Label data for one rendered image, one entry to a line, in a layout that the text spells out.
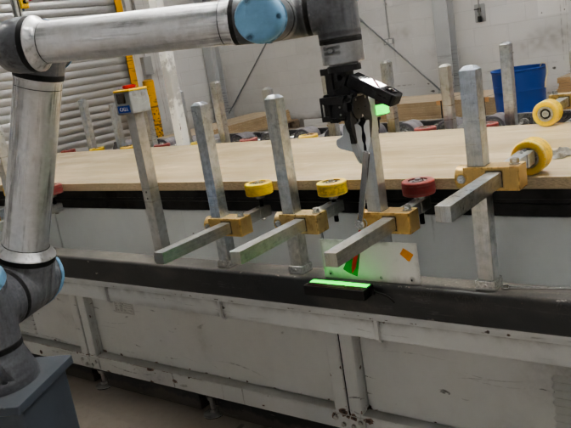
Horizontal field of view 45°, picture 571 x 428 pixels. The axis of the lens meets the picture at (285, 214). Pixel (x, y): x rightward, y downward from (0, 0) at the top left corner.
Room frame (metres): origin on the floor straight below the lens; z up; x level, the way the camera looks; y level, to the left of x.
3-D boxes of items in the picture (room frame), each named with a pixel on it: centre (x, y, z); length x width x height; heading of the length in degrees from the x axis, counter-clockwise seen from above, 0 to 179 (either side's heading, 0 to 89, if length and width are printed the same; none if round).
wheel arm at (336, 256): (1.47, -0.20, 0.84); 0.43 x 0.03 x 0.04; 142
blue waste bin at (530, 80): (7.03, -2.58, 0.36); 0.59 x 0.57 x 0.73; 138
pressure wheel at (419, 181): (1.63, -0.33, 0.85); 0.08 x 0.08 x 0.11
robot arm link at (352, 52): (1.48, -0.17, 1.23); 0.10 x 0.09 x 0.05; 142
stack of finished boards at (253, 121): (10.24, 0.74, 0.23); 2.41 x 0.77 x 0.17; 139
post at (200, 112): (1.85, 0.18, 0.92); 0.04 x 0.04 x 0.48; 52
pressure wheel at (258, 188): (1.94, 0.06, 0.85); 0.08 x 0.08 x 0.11
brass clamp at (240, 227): (1.84, 0.16, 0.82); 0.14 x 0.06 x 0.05; 52
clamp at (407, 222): (1.53, -0.23, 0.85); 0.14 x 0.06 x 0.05; 52
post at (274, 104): (1.70, -0.02, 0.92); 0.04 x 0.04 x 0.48; 52
